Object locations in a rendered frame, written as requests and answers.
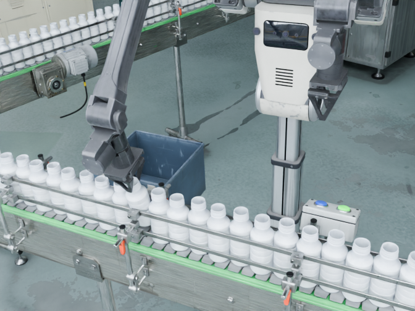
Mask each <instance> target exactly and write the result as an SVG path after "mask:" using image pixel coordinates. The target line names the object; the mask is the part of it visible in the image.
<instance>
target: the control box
mask: <svg viewBox="0 0 415 311"><path fill-rule="evenodd" d="M316 201H317V200H314V199H310V200H308V201H307V203H305V205H304V206H303V212H302V215H301V223H300V230H301V231H302V230H303V227H304V226H306V225H307V224H308V223H311V219H312V218H316V219H317V225H319V226H320V227H321V228H320V234H319V235H321V236H324V239H327V238H328V235H329V231H330V230H333V229H338V230H341V231H342V232H344V234H345V241H346V242H349V243H352V242H353V240H354V238H355V236H356V233H357V230H358V224H359V216H360V213H361V211H360V210H359V209H354V208H351V207H350V210H349V211H344V210H340V209H338V206H339V205H336V204H331V203H328V202H327V205H325V206H323V205H317V204H316Z"/></svg>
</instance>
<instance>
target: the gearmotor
mask: <svg viewBox="0 0 415 311"><path fill-rule="evenodd" d="M97 64H98V55H97V53H96V51H95V50H94V48H93V47H92V46H90V45H89V44H85V45H83V46H80V47H77V48H72V49H69V50H66V51H63V52H61V53H59V54H55V55H54V56H53V57H52V59H51V62H49V63H47V64H44V65H40V66H38V67H35V68H34V69H32V71H33V76H34V79H35V84H36V88H37V92H38V94H39V97H40V98H44V96H46V97H48V99H49V98H51V97H54V96H57V95H59V94H62V93H64V92H66V91H67V88H66V84H65V78H67V77H71V76H72V75H75V76H77V75H79V74H81V76H82V77H83V83H84V86H85V92H86V100H85V103H84V104H83V105H82V106H81V108H79V109H78V110H76V111H74V112H72V113H70V114H67V115H64V116H61V117H60V118H63V117H66V116H69V115H72V114H74V113H76V112H78V111H79V110H80V109H82V108H83V107H84V105H85V104H86V102H87V99H88V93H87V89H86V81H85V72H87V71H89V69H91V68H93V67H96V66H97Z"/></svg>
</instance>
